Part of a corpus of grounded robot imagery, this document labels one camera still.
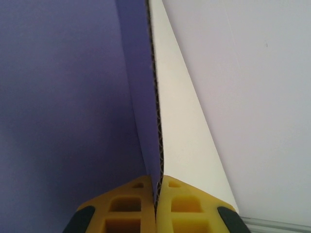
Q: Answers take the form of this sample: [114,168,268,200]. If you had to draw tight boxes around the purple cloth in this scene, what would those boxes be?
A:
[0,0,241,233]

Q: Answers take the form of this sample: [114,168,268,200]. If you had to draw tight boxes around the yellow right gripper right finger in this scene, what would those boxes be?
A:
[156,174,251,233]

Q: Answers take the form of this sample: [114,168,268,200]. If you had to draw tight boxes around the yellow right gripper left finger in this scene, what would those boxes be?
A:
[69,174,156,233]

